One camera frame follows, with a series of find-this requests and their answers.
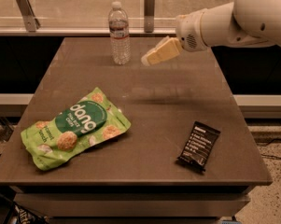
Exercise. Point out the metal railing bracket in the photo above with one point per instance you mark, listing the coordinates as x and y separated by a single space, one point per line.
30 20
149 9

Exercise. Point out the glass railing panel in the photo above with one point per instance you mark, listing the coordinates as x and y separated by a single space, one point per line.
75 14

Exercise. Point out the left metal railing bracket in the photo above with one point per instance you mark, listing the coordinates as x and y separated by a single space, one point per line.
30 20

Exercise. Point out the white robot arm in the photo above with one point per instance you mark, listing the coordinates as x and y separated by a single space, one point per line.
239 24

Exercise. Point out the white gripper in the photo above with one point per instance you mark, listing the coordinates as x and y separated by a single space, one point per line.
189 30

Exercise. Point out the dark item under table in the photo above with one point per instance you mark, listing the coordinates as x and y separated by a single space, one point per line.
13 213

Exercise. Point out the black snack bar wrapper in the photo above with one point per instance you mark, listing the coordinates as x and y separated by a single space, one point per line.
198 147

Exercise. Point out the middle metal railing bracket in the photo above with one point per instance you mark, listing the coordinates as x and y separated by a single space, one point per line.
149 9

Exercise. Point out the green dang chips bag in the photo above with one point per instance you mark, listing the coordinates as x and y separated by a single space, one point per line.
91 121

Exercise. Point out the clear plastic water bottle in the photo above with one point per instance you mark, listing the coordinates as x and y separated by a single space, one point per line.
119 34

